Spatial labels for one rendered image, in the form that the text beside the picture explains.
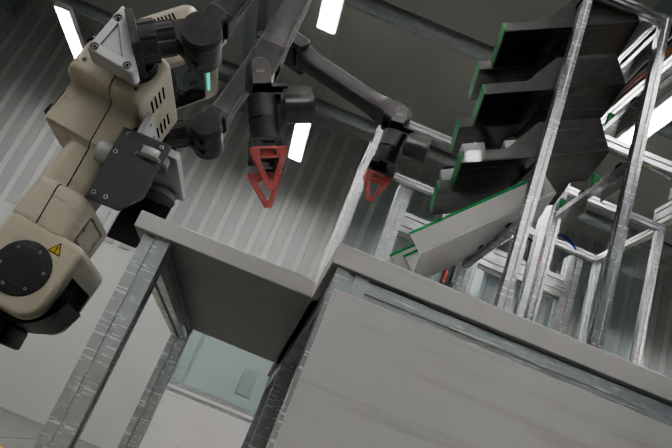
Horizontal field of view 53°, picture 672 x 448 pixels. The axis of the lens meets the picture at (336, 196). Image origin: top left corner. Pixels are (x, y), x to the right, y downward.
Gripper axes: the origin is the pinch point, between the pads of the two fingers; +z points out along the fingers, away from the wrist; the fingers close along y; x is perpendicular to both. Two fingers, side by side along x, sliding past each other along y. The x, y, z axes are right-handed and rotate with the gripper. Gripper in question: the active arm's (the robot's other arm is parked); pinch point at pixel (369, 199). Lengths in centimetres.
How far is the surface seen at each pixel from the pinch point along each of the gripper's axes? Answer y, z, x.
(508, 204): -45, 10, -21
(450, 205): -20.4, 3.0, -15.8
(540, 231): 83, -49, -72
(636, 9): -48, -41, -35
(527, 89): -44, -15, -19
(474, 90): -19.7, -27.6, -13.1
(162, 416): 509, 62, 77
